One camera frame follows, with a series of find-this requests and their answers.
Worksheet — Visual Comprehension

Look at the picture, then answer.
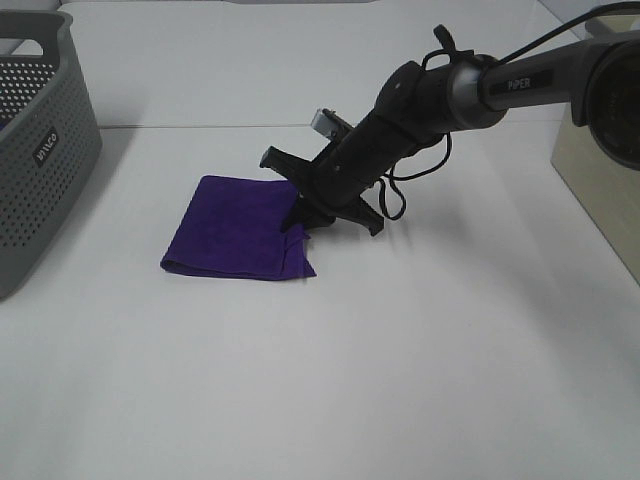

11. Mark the grey perforated plastic basket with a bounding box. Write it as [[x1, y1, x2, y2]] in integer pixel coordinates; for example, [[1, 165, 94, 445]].
[[1, 10, 102, 297]]

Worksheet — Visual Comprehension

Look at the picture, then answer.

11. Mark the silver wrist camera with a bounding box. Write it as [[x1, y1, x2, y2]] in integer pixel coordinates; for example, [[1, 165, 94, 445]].
[[311, 108, 354, 142]]

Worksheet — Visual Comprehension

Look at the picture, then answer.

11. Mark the black cable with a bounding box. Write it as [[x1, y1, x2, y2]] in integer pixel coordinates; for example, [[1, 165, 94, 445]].
[[374, 0, 640, 221]]

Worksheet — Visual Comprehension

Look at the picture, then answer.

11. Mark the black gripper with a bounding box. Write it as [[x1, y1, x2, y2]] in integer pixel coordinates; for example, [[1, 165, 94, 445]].
[[260, 113, 415, 236]]

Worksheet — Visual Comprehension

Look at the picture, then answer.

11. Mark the beige storage box grey rim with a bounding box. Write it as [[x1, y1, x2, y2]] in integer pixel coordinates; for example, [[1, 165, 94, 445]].
[[549, 13, 640, 284]]

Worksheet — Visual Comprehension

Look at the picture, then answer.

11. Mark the purple towel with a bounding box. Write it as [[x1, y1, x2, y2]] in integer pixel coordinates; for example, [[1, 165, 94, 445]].
[[160, 175, 316, 281]]

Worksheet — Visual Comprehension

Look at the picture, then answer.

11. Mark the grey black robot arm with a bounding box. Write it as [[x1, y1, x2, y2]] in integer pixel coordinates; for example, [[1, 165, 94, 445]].
[[260, 32, 639, 235]]

